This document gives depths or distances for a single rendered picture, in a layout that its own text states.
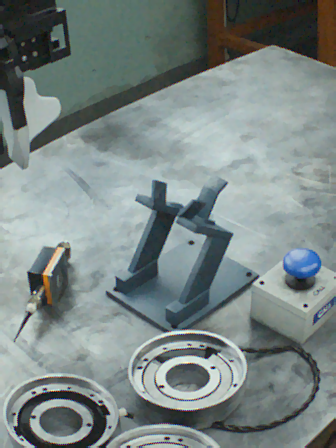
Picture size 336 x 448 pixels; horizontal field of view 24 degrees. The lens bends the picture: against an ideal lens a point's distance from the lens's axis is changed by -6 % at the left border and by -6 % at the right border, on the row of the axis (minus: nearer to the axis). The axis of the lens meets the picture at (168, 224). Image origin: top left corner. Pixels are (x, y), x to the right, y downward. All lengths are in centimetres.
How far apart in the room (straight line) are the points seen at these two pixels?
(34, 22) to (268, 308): 36
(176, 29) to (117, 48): 31
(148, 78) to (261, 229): 208
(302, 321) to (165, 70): 234
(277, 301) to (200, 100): 52
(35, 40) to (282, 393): 40
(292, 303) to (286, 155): 36
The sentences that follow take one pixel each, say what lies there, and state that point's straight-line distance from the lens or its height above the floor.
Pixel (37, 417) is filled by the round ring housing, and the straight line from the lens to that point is 68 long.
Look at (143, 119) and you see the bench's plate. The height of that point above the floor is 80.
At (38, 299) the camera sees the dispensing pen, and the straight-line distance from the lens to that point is 81.
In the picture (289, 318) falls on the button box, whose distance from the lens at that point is 77.
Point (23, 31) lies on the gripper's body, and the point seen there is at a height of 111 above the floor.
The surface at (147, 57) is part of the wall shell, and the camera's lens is 294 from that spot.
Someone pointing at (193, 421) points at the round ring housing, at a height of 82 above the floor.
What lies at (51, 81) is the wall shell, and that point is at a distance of 264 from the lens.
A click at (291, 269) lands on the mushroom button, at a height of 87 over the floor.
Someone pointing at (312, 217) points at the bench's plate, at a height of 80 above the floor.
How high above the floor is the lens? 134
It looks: 35 degrees down
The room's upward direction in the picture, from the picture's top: 2 degrees counter-clockwise
